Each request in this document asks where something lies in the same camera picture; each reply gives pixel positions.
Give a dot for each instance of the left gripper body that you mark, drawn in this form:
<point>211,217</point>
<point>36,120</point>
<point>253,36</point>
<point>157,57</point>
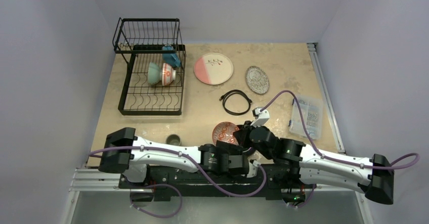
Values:
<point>231,150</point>

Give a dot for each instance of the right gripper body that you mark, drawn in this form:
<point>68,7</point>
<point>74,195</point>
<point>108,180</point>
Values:
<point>244,132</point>

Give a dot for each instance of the red patterned bowl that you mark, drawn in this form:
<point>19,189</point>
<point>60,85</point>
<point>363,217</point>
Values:
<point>224,132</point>

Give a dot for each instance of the red floral bowl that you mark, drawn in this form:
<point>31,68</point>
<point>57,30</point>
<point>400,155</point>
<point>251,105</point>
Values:
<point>168,74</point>

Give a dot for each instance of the blue mug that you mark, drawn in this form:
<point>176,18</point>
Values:
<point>171,57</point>

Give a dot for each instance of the celadon green bowl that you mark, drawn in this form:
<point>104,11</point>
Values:
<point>154,74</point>

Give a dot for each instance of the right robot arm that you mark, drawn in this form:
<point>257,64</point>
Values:
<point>371,176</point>

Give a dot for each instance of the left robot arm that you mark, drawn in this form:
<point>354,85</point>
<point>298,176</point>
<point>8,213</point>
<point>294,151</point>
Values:
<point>130,155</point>

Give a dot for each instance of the grey speckled oval dish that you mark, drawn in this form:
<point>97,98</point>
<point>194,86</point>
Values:
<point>257,80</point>

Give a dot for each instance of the black plate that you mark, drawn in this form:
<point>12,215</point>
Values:
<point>248,150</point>

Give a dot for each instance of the clear plastic parts box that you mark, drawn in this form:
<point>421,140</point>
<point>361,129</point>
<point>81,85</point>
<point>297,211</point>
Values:
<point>312,111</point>

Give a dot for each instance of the small grey cup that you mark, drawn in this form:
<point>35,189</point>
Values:
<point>173,140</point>

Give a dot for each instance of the pink and cream plate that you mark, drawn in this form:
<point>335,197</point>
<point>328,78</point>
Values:
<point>213,68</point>

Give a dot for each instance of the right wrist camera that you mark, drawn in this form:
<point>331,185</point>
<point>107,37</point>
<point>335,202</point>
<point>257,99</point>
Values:
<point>261,116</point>

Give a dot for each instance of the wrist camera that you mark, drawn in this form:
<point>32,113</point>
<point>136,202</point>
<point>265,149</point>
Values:
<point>261,116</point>
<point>253,168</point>

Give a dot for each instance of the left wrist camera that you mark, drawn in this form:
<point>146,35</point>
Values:
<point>253,168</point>

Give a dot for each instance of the black wire dish rack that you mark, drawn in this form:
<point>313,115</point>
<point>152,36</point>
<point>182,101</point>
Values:
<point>141,41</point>

